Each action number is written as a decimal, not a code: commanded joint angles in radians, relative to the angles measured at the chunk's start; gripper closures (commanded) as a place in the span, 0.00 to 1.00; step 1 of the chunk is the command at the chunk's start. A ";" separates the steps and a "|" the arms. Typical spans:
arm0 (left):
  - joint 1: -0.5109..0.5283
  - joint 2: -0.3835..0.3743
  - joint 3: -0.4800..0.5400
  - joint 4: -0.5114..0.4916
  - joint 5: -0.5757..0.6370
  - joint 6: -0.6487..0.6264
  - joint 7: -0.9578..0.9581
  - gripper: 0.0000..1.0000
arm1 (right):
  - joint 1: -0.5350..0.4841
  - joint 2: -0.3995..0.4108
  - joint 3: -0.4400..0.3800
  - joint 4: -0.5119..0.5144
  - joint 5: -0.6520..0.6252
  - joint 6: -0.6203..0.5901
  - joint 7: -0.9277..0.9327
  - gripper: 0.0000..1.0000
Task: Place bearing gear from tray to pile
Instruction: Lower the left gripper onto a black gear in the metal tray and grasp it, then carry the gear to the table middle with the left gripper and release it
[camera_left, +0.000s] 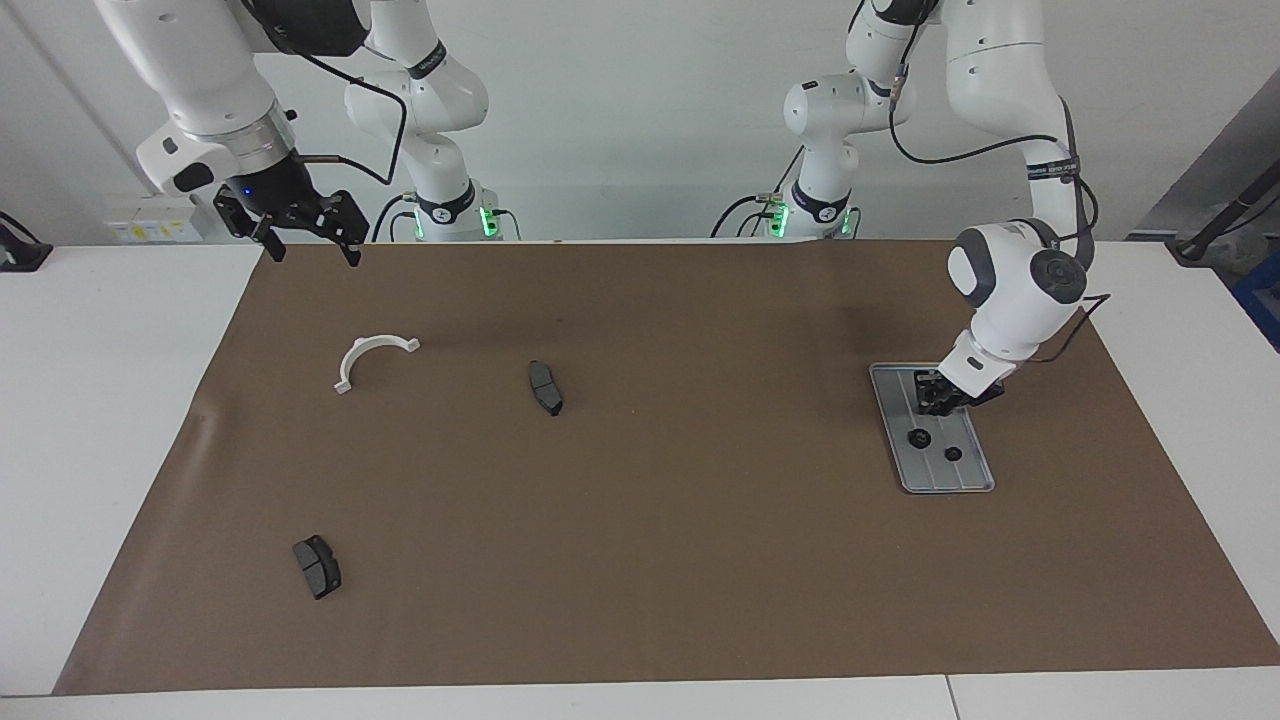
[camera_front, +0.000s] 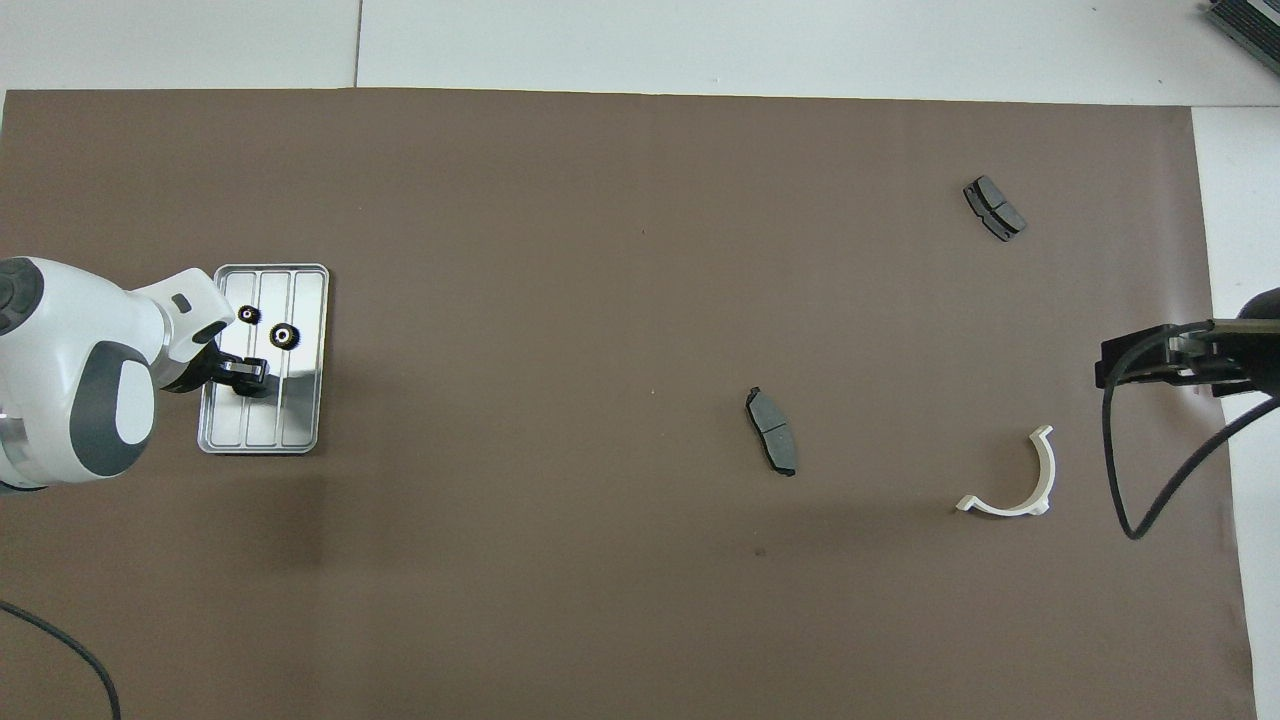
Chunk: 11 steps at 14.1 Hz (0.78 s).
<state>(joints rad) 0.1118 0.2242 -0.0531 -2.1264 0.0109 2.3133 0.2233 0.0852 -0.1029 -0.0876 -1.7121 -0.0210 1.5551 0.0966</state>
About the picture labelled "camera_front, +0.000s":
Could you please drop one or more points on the grey ribbed device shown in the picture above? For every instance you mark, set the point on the grey ribbed device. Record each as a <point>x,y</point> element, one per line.
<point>1250,25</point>

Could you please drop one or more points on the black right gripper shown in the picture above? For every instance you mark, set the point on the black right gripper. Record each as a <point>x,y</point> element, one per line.
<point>1250,355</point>

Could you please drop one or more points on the long grey brake pad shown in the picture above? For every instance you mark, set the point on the long grey brake pad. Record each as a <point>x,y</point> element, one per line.
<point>771,430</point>

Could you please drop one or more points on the brown table mat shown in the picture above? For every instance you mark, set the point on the brown table mat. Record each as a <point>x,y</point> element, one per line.
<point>600,250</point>

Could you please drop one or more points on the short grey brake pad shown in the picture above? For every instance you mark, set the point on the short grey brake pad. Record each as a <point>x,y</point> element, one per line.
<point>994,208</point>

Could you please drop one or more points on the white curved plastic bracket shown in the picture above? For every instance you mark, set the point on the white curved plastic bracket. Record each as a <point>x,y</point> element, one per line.
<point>1045,470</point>

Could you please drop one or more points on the small black bearing gear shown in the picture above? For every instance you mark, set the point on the small black bearing gear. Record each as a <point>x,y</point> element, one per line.
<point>248,315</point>

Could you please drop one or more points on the silver metal tray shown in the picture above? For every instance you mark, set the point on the silver metal tray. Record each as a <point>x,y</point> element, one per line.
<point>300,400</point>

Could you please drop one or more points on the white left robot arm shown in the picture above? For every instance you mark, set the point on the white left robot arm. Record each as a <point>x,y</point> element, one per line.
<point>60,360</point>

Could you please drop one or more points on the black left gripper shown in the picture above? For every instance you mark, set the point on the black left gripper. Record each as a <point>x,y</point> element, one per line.
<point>200,370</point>

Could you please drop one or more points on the large black bearing gear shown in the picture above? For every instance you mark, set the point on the large black bearing gear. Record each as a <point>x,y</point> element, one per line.
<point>256,389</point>
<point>285,337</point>

